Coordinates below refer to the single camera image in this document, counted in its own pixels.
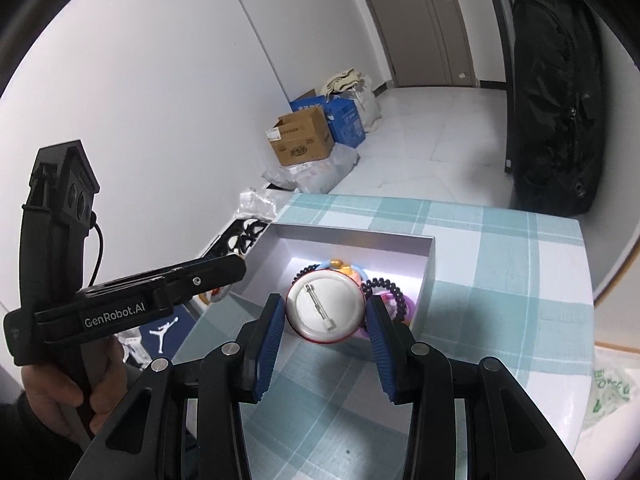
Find green printed plastic bag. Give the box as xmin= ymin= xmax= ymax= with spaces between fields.
xmin=582 ymin=345 xmax=640 ymax=431

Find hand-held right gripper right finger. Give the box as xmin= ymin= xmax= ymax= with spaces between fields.
xmin=365 ymin=296 xmax=586 ymax=480

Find blue bracelet with yellow caps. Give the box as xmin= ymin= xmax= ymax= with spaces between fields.
xmin=314 ymin=257 xmax=368 ymax=288

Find black spiral hair tie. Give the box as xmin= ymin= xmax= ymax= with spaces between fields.
xmin=292 ymin=264 xmax=321 ymax=286
xmin=361 ymin=277 xmax=407 ymax=323

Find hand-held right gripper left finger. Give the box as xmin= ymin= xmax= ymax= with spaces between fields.
xmin=70 ymin=292 xmax=287 ymax=480

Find person's left forearm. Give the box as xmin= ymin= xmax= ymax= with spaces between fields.
xmin=0 ymin=392 xmax=83 ymax=480

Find person's left hand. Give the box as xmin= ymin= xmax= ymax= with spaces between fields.
xmin=22 ymin=335 xmax=123 ymax=443

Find small grey parcel bag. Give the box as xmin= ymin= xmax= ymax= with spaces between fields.
xmin=239 ymin=187 xmax=291 ymax=223

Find blue cardboard box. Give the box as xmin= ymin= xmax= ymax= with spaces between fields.
xmin=290 ymin=95 xmax=366 ymax=148

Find brown cardboard box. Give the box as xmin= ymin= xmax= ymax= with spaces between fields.
xmin=265 ymin=106 xmax=335 ymax=167

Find beige cloth bag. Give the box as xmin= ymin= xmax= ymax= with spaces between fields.
xmin=320 ymin=67 xmax=373 ymax=96

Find teal checkered tablecloth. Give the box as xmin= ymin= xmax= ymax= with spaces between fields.
xmin=170 ymin=194 xmax=596 ymax=480

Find large black bag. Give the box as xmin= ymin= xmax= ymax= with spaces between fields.
xmin=507 ymin=0 xmax=606 ymax=218

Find white plastic bag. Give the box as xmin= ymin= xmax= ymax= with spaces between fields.
xmin=350 ymin=82 xmax=382 ymax=133

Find black patterned mat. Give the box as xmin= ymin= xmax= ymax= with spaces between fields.
xmin=205 ymin=217 xmax=273 ymax=261

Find large grey parcel bag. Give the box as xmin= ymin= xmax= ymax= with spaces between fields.
xmin=262 ymin=147 xmax=361 ymax=195

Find grey cardboard box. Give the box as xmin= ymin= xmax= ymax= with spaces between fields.
xmin=235 ymin=223 xmax=437 ymax=333

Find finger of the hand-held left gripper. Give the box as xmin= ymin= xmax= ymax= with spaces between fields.
xmin=165 ymin=254 xmax=247 ymax=306

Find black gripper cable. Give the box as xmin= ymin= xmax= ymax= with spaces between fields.
xmin=89 ymin=212 xmax=107 ymax=286

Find purple bracelet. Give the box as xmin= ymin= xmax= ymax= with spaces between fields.
xmin=392 ymin=295 xmax=417 ymax=326

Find round pin badge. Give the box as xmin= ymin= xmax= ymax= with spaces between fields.
xmin=285 ymin=270 xmax=366 ymax=345

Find grey door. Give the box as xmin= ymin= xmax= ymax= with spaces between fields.
xmin=350 ymin=0 xmax=481 ymax=88

